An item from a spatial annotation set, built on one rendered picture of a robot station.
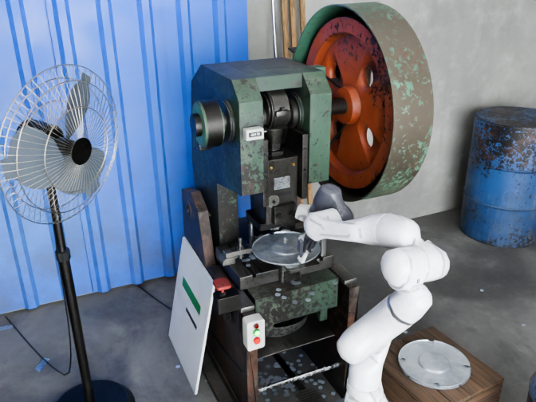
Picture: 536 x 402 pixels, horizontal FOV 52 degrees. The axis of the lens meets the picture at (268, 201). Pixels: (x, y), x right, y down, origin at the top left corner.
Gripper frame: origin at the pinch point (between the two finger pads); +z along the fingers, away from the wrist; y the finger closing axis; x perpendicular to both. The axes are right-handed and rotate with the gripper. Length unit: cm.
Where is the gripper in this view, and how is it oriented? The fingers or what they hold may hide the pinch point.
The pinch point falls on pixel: (302, 255)
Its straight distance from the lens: 223.2
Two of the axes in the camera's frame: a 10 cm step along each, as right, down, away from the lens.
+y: 8.4, -2.2, 4.9
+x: -4.9, -6.9, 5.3
